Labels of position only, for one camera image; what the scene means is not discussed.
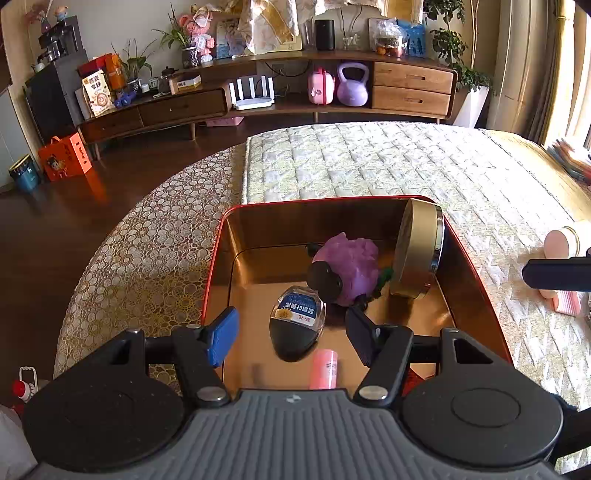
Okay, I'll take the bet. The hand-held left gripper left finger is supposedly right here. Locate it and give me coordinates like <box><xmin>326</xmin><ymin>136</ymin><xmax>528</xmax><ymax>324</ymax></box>
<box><xmin>106</xmin><ymin>307</ymin><xmax>240</xmax><ymax>409</ymax></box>

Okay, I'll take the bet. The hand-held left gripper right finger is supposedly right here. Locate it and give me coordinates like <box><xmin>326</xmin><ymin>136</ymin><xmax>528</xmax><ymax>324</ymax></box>
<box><xmin>345</xmin><ymin>305</ymin><xmax>485</xmax><ymax>409</ymax></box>

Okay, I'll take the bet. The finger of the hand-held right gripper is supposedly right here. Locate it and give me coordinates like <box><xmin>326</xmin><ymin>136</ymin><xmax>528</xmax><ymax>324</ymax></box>
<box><xmin>522</xmin><ymin>257</ymin><xmax>591</xmax><ymax>292</ymax></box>

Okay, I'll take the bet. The pink soap dish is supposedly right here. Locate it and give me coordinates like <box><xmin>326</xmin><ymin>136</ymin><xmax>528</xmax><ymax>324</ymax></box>
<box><xmin>540</xmin><ymin>288</ymin><xmax>583</xmax><ymax>317</ymax></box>

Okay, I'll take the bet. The white yellow plastic bottle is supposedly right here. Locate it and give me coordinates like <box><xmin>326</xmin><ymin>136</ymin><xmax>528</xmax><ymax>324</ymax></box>
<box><xmin>544</xmin><ymin>226</ymin><xmax>580</xmax><ymax>259</ymax></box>

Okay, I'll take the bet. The pink tube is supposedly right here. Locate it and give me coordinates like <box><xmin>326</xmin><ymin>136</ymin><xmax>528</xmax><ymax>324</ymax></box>
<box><xmin>308</xmin><ymin>349</ymin><xmax>340</xmax><ymax>391</ymax></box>

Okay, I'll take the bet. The red tin box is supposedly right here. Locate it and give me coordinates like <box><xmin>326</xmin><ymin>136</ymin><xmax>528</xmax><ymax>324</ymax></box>
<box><xmin>202</xmin><ymin>196</ymin><xmax>514</xmax><ymax>398</ymax></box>

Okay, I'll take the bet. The purple spiky toy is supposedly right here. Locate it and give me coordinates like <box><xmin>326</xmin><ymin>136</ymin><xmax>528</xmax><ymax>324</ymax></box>
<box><xmin>307</xmin><ymin>233</ymin><xmax>382</xmax><ymax>308</ymax></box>

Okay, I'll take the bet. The round gold tin lid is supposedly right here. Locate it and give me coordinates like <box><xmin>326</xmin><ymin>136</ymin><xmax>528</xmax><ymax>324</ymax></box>
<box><xmin>390</xmin><ymin>198</ymin><xmax>444</xmax><ymax>301</ymax></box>

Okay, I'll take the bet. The lace circle-pattern tablecloth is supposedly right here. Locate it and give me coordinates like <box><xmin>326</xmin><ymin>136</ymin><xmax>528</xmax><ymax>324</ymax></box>
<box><xmin>53</xmin><ymin>138</ymin><xmax>250</xmax><ymax>393</ymax></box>

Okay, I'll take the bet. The yellow bamboo mat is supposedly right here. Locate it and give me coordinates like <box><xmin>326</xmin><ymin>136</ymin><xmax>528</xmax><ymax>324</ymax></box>
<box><xmin>480</xmin><ymin>129</ymin><xmax>591</xmax><ymax>222</ymax></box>

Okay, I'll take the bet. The red-capped plastic bottle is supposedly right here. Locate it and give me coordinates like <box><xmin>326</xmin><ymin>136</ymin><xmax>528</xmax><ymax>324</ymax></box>
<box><xmin>11</xmin><ymin>367</ymin><xmax>38</xmax><ymax>402</ymax></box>

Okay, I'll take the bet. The beige curtain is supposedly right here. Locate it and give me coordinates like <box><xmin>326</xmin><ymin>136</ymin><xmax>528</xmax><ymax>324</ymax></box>
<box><xmin>531</xmin><ymin>0</ymin><xmax>591</xmax><ymax>148</ymax></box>

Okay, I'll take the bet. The cream tower air conditioner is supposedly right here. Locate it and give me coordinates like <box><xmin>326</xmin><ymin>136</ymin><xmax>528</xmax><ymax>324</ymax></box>
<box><xmin>487</xmin><ymin>0</ymin><xmax>550</xmax><ymax>134</ymax></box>

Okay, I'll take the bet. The light wood drawer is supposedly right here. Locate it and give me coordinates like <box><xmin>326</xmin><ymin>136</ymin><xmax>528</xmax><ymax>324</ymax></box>
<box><xmin>373</xmin><ymin>61</ymin><xmax>455</xmax><ymax>95</ymax></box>
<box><xmin>372</xmin><ymin>85</ymin><xmax>451</xmax><ymax>116</ymax></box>

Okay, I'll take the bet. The dark wood drawer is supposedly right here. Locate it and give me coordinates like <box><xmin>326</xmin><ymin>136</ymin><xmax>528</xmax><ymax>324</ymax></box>
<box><xmin>139</xmin><ymin>90</ymin><xmax>227</xmax><ymax>126</ymax></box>
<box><xmin>83</xmin><ymin>108</ymin><xmax>144</xmax><ymax>141</ymax></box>

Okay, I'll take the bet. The orange gift bag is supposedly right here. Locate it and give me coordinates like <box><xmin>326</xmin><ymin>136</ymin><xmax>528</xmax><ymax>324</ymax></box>
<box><xmin>38</xmin><ymin>134</ymin><xmax>93</xmax><ymax>182</ymax></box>

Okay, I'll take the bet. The white router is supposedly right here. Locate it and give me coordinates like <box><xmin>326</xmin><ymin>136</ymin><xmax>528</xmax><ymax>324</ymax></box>
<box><xmin>228</xmin><ymin>76</ymin><xmax>276</xmax><ymax>110</ymax></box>

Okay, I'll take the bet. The purple kettlebell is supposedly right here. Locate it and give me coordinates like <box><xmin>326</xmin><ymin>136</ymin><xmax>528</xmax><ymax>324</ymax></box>
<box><xmin>336</xmin><ymin>61</ymin><xmax>371</xmax><ymax>107</ymax></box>

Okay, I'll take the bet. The pink toy case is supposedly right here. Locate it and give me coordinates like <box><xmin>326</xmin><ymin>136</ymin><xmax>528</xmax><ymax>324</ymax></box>
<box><xmin>308</xmin><ymin>67</ymin><xmax>336</xmax><ymax>104</ymax></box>

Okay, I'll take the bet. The tall potted plant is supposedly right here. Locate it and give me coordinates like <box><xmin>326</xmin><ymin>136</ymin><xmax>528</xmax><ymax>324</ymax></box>
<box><xmin>422</xmin><ymin>0</ymin><xmax>492</xmax><ymax>127</ymax></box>

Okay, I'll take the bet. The teal bin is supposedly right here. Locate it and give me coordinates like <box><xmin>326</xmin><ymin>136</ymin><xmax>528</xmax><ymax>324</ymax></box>
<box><xmin>8</xmin><ymin>154</ymin><xmax>41</xmax><ymax>192</ymax></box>

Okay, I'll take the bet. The small white yellow box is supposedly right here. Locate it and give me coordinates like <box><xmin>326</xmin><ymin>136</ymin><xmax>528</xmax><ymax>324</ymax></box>
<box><xmin>168</xmin><ymin>75</ymin><xmax>202</xmax><ymax>94</ymax></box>

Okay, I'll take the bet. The blue printed box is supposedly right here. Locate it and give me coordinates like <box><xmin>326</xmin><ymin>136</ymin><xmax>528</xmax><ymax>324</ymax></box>
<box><xmin>404</xmin><ymin>21</ymin><xmax>426</xmax><ymax>57</ymax></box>

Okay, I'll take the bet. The potted orchid plant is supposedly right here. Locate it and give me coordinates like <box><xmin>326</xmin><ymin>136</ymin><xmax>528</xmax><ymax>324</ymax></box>
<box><xmin>152</xmin><ymin>4</ymin><xmax>199</xmax><ymax>69</ymax></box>

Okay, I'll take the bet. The small leafy potted plant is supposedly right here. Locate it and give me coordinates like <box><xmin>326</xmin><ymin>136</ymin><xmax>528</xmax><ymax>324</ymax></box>
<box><xmin>111</xmin><ymin>39</ymin><xmax>155</xmax><ymax>93</ymax></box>

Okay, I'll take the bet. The wooden media cabinet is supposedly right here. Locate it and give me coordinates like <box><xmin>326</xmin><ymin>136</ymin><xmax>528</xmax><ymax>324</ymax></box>
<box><xmin>76</xmin><ymin>48</ymin><xmax>458</xmax><ymax>160</ymax></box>

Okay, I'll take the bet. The black mini fridge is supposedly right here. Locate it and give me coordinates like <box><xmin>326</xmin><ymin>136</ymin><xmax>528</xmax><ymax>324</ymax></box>
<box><xmin>25</xmin><ymin>48</ymin><xmax>90</xmax><ymax>144</ymax></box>

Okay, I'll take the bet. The clear plastic bag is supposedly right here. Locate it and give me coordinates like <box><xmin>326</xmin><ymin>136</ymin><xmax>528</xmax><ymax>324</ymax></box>
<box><xmin>369</xmin><ymin>18</ymin><xmax>409</xmax><ymax>58</ymax></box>

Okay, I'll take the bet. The pale blue picture card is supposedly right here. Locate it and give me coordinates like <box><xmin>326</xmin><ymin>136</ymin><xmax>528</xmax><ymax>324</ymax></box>
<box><xmin>216</xmin><ymin>18</ymin><xmax>247</xmax><ymax>60</ymax></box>

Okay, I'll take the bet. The glass reed diffuser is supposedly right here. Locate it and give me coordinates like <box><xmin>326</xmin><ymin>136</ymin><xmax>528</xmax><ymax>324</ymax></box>
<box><xmin>342</xmin><ymin>9</ymin><xmax>363</xmax><ymax>51</ymax></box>

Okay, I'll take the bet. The pink plush doll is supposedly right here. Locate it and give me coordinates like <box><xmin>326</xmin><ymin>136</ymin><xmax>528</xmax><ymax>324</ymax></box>
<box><xmin>178</xmin><ymin>4</ymin><xmax>215</xmax><ymax>63</ymax></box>

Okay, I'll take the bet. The red orange gift box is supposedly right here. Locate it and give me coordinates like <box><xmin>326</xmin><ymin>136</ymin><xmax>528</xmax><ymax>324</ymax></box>
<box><xmin>78</xmin><ymin>53</ymin><xmax>125</xmax><ymax>90</ymax></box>

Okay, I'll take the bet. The black cylinder speaker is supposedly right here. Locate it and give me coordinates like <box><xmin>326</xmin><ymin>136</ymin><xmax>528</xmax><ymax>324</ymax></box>
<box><xmin>315</xmin><ymin>18</ymin><xmax>336</xmax><ymax>51</ymax></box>

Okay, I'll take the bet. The floral yellow cover cloth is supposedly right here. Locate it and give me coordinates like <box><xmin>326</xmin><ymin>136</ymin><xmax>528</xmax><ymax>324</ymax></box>
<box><xmin>240</xmin><ymin>0</ymin><xmax>426</xmax><ymax>54</ymax></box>

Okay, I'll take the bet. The black coffee machine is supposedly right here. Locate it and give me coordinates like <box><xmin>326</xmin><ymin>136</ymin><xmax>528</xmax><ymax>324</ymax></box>
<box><xmin>38</xmin><ymin>16</ymin><xmax>84</xmax><ymax>63</ymax></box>

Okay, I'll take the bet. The vase of dried flowers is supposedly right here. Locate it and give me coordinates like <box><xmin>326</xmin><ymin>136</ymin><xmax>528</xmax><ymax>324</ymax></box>
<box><xmin>25</xmin><ymin>0</ymin><xmax>58</xmax><ymax>33</ymax></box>

